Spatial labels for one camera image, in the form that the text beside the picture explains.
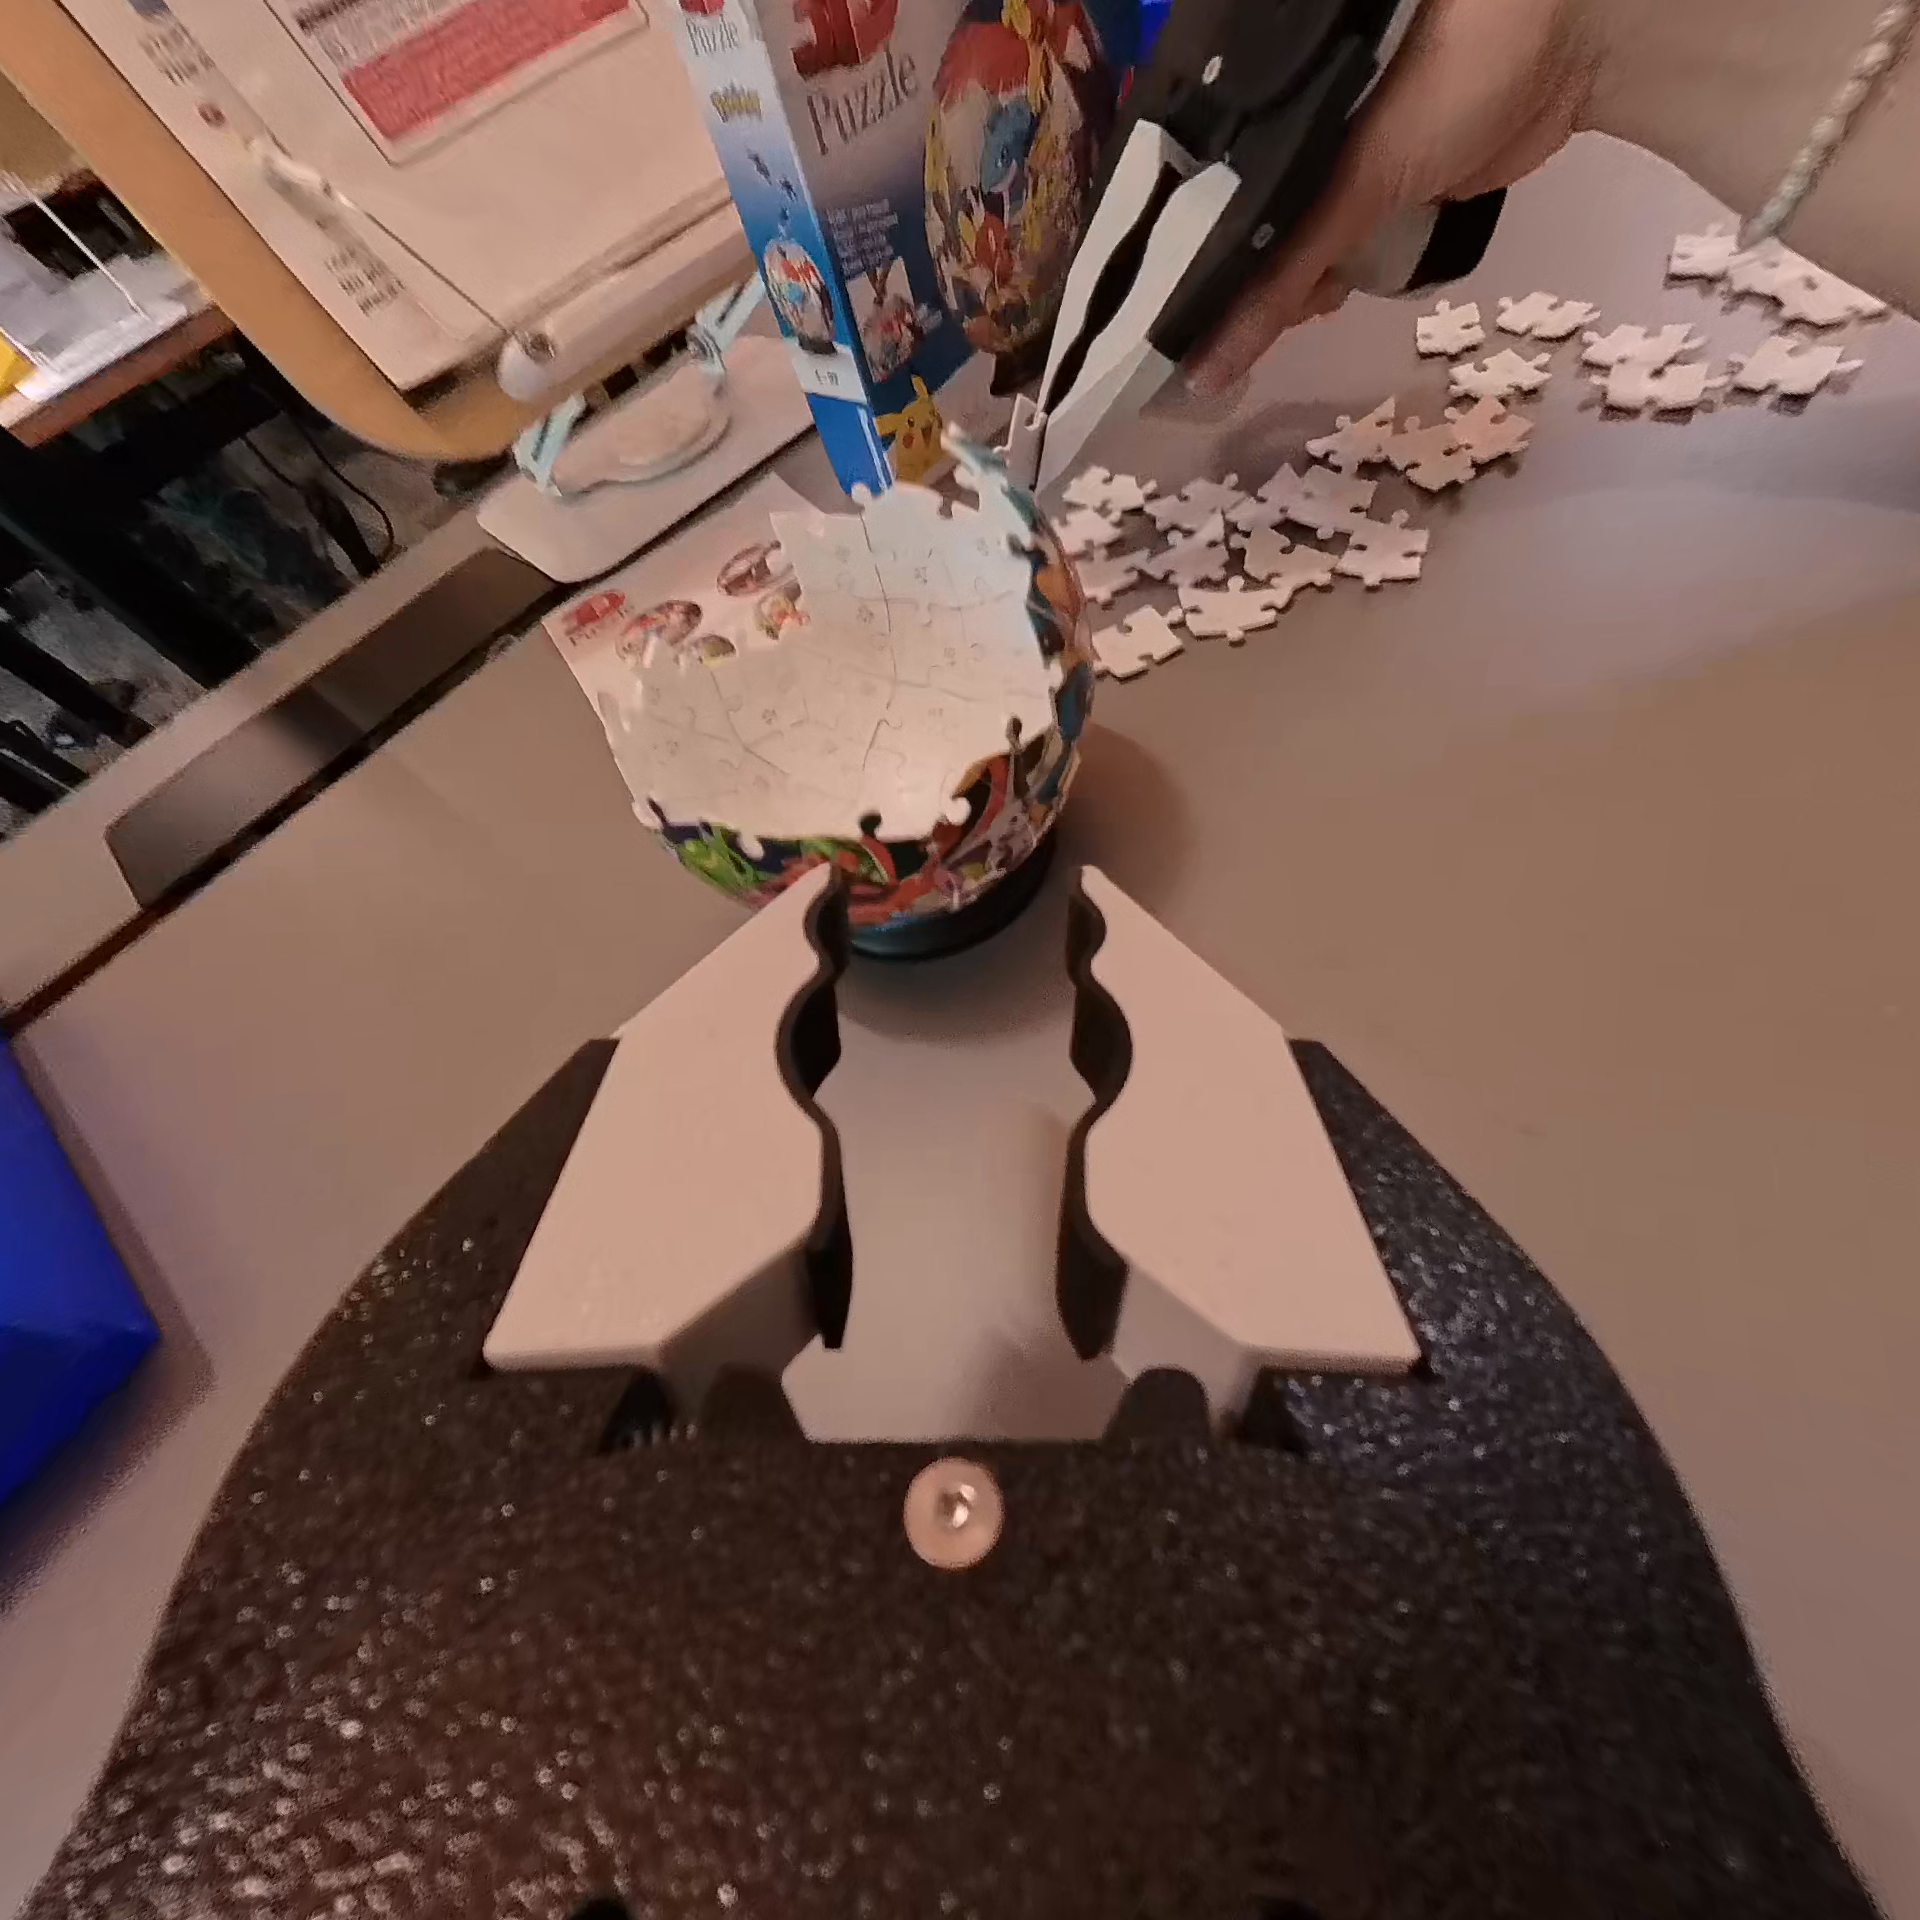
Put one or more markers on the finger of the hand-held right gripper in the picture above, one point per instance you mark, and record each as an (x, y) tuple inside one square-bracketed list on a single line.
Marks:
[(1170, 283), (1124, 194)]

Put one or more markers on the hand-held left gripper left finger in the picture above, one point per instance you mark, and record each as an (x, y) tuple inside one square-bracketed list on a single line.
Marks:
[(660, 1201)]

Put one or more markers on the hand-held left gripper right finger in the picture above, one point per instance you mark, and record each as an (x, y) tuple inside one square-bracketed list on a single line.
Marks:
[(1243, 1201)]

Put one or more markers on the pile of puzzle pieces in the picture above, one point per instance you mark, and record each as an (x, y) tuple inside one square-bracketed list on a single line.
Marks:
[(1275, 556)]

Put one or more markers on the colourful half-built puzzle ball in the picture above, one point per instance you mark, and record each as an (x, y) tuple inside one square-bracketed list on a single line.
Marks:
[(840, 675)]

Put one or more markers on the person's right forearm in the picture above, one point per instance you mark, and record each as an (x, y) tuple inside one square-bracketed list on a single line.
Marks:
[(1694, 89)]

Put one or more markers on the person's right hand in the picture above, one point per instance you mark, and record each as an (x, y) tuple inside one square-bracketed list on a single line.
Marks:
[(1469, 106)]

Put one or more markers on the blue cardboard puzzle box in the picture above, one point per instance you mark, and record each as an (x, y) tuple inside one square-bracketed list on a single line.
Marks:
[(856, 180)]

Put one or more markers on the white printed paper leaflet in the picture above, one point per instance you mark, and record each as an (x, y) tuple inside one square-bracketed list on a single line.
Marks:
[(704, 517)]

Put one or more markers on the blue plastic bin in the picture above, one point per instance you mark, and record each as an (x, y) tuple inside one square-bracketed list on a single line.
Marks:
[(60, 1275)]

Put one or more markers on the clear acrylic holder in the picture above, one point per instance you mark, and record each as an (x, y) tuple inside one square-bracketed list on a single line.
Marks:
[(523, 358)]

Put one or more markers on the wooden-edged sign board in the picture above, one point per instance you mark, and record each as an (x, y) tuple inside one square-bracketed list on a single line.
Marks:
[(494, 224)]

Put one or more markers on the white flat stand base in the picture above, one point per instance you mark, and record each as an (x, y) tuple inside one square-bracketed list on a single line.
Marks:
[(555, 539)]

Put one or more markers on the cluttered dark shelf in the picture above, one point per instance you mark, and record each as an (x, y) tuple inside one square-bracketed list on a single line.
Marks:
[(118, 600)]

